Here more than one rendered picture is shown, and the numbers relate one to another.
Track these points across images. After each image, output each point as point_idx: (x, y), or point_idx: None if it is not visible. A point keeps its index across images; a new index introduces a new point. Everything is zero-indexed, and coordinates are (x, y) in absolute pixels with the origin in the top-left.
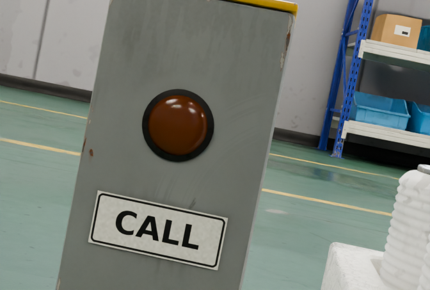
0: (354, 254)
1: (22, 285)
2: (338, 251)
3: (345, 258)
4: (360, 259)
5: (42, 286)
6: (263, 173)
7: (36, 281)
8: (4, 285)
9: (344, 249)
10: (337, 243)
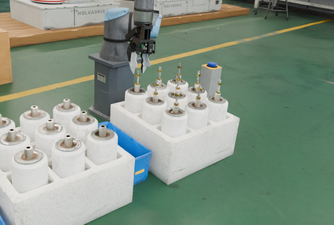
0: (230, 115)
1: (326, 161)
2: (231, 114)
3: (227, 112)
4: (227, 113)
5: (327, 164)
6: (200, 77)
7: (331, 164)
8: (325, 158)
9: (233, 115)
10: (237, 117)
